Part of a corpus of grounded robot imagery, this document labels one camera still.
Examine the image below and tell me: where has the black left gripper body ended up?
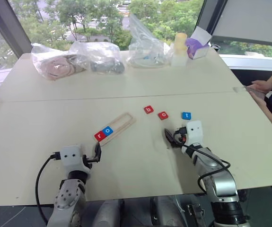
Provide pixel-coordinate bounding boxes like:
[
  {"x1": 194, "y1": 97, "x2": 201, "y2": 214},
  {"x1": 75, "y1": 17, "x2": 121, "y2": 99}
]
[{"x1": 82, "y1": 154, "x2": 101, "y2": 170}]

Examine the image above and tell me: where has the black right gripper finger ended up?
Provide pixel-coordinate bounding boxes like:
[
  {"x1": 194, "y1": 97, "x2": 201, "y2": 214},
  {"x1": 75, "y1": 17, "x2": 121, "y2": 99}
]
[
  {"x1": 164, "y1": 128, "x2": 175, "y2": 143},
  {"x1": 167, "y1": 138, "x2": 182, "y2": 149}
]

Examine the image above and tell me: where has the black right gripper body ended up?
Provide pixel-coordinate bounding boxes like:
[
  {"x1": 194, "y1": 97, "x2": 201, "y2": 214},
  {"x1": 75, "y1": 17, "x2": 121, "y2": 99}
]
[{"x1": 173, "y1": 126, "x2": 188, "y2": 145}]

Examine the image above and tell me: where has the long wooden letter tray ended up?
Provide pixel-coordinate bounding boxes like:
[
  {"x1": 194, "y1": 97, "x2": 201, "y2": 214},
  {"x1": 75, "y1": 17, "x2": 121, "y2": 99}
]
[{"x1": 95, "y1": 112, "x2": 137, "y2": 146}]

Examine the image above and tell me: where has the red letter tile r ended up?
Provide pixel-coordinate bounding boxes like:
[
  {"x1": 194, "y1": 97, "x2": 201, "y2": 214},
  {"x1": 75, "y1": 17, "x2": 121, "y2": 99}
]
[{"x1": 94, "y1": 131, "x2": 106, "y2": 142}]

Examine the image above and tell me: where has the blue letter tile o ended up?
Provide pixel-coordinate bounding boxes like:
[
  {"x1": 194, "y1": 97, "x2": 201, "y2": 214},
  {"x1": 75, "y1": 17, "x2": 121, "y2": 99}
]
[{"x1": 101, "y1": 126, "x2": 115, "y2": 138}]

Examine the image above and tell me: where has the person's left hand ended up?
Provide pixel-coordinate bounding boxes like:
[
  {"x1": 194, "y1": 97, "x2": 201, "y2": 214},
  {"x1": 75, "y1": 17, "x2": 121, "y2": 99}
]
[{"x1": 248, "y1": 90, "x2": 267, "y2": 106}]

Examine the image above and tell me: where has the person's right hand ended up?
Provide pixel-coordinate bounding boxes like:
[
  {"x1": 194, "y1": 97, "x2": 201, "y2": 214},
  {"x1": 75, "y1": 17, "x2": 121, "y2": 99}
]
[{"x1": 251, "y1": 79, "x2": 272, "y2": 94}]

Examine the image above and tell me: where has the white translucent box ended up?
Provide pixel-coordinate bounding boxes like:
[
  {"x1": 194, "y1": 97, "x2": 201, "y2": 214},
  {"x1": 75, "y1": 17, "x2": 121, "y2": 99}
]
[{"x1": 170, "y1": 52, "x2": 188, "y2": 67}]

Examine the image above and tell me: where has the clear plastic strip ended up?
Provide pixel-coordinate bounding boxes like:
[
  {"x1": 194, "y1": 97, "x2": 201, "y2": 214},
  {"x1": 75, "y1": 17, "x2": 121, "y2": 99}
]
[{"x1": 233, "y1": 86, "x2": 255, "y2": 93}]

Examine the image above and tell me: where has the plastic bag with grey item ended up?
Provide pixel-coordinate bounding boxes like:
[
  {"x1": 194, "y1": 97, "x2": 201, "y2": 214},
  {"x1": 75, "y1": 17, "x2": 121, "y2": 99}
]
[{"x1": 69, "y1": 41, "x2": 126, "y2": 75}]

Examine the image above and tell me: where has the clear plastic bag with parts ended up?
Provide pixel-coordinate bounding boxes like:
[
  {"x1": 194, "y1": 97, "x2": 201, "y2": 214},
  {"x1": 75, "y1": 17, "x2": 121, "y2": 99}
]
[{"x1": 125, "y1": 13, "x2": 171, "y2": 70}]

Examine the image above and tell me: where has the purple and white tissue box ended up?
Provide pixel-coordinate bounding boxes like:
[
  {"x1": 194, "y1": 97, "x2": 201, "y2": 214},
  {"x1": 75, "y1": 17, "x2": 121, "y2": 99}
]
[{"x1": 184, "y1": 26, "x2": 213, "y2": 61}]

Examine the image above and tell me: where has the plastic bag with pink cloth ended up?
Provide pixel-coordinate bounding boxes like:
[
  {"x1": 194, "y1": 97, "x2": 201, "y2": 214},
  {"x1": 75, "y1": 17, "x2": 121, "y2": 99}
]
[{"x1": 30, "y1": 43, "x2": 89, "y2": 81}]

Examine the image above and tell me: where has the grey roller blind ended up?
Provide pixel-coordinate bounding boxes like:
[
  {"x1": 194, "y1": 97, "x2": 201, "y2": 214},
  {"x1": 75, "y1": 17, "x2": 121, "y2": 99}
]
[{"x1": 211, "y1": 0, "x2": 272, "y2": 40}]

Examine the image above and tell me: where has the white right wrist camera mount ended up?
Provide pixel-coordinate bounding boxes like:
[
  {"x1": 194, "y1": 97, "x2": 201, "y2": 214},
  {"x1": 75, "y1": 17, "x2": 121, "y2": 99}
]
[{"x1": 185, "y1": 120, "x2": 203, "y2": 145}]

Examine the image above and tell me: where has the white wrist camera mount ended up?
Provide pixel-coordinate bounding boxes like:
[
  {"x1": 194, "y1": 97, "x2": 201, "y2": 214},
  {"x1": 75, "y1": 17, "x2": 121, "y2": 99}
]
[
  {"x1": 185, "y1": 120, "x2": 203, "y2": 145},
  {"x1": 59, "y1": 145, "x2": 92, "y2": 175}
]

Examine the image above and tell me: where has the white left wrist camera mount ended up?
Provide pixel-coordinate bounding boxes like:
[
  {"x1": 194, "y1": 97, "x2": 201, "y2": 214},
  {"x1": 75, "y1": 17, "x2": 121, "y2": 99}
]
[{"x1": 59, "y1": 145, "x2": 92, "y2": 175}]

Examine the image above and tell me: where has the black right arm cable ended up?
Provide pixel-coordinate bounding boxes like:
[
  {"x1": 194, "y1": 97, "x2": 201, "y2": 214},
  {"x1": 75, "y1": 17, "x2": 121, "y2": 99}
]
[{"x1": 184, "y1": 143, "x2": 231, "y2": 192}]

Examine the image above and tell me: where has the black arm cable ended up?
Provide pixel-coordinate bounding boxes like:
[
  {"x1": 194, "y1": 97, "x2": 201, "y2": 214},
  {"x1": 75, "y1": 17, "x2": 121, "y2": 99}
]
[
  {"x1": 184, "y1": 143, "x2": 231, "y2": 192},
  {"x1": 35, "y1": 152, "x2": 61, "y2": 225}
]

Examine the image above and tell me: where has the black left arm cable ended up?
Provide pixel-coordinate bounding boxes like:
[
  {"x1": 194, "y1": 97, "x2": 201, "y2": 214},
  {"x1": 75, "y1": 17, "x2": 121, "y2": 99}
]
[{"x1": 35, "y1": 152, "x2": 61, "y2": 225}]

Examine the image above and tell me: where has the metal bracket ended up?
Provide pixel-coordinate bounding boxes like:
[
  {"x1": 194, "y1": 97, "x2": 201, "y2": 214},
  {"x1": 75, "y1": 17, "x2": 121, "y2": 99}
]
[{"x1": 185, "y1": 202, "x2": 203, "y2": 224}]

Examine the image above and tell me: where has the dark slanted window frame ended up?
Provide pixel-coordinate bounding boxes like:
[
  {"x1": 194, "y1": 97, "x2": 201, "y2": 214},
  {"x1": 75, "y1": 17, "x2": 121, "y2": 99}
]
[{"x1": 196, "y1": 0, "x2": 229, "y2": 36}]

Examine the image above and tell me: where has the dark window frame post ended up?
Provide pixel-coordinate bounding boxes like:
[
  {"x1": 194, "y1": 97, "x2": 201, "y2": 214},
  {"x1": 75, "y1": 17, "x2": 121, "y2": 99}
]
[{"x1": 0, "y1": 0, "x2": 33, "y2": 59}]

